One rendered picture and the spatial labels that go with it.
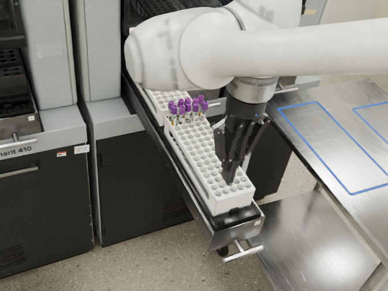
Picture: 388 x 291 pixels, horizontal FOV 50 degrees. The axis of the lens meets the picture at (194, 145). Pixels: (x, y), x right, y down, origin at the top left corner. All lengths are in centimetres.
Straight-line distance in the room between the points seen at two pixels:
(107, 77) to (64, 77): 13
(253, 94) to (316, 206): 109
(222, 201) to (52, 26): 62
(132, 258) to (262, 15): 135
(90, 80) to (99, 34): 15
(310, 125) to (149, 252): 93
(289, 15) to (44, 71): 75
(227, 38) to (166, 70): 10
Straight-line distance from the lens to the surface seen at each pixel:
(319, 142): 118
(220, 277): 181
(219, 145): 82
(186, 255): 184
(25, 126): 121
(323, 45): 48
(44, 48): 119
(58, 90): 127
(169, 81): 58
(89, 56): 123
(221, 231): 92
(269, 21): 66
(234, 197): 91
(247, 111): 76
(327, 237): 169
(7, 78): 121
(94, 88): 129
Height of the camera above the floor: 154
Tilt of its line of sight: 43 degrees down
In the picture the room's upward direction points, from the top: 9 degrees clockwise
